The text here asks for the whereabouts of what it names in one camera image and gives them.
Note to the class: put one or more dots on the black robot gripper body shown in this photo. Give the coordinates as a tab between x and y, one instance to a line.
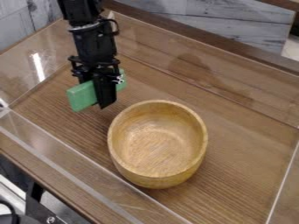
95	61

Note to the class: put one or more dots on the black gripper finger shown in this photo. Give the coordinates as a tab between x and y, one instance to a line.
105	91

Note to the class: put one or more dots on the green rectangular block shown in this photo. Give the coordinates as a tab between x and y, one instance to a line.
81	96

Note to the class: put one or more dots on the brown wooden bowl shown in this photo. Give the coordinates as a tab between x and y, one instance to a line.
157	140

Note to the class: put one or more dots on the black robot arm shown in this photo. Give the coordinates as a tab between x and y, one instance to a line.
84	11

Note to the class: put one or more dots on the black metal table leg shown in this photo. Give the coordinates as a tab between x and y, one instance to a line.
34	192

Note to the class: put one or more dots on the clear acrylic corner bracket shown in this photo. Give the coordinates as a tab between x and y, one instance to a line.
111	15

